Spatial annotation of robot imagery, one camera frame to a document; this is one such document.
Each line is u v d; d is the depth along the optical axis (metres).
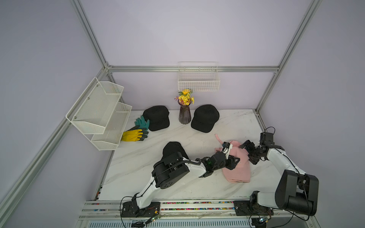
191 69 0.92
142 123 1.09
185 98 0.93
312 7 0.69
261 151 0.66
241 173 0.82
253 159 0.80
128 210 0.73
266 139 0.70
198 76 0.95
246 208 0.73
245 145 0.82
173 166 0.50
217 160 0.68
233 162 0.76
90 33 0.76
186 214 0.73
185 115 1.04
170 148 0.93
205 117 1.13
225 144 0.80
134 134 1.02
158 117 1.08
